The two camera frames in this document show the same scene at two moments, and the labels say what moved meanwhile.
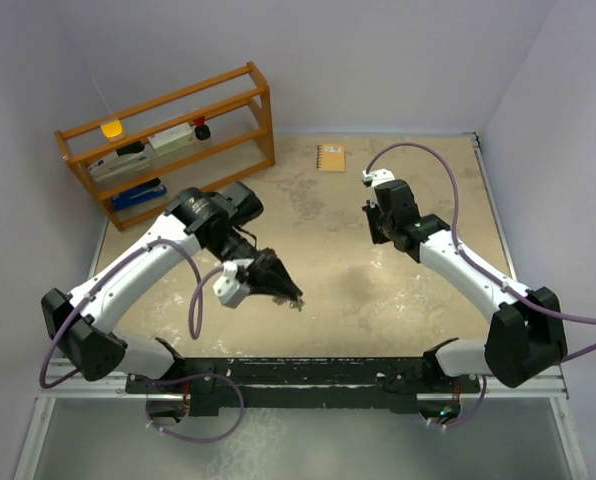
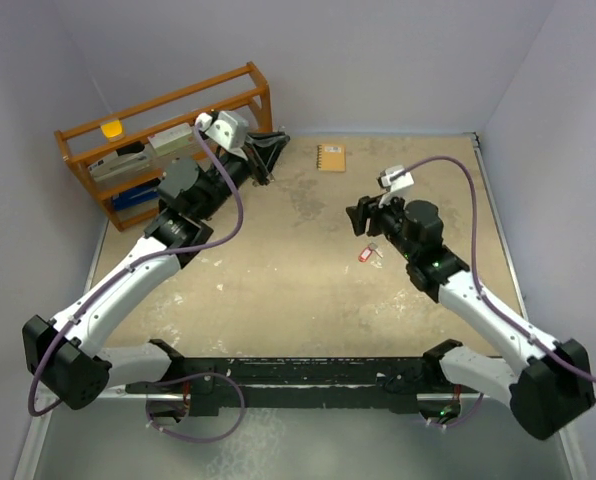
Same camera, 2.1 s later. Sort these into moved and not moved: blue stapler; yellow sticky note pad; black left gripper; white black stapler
Moved: black left gripper
Not moved: blue stapler; white black stapler; yellow sticky note pad
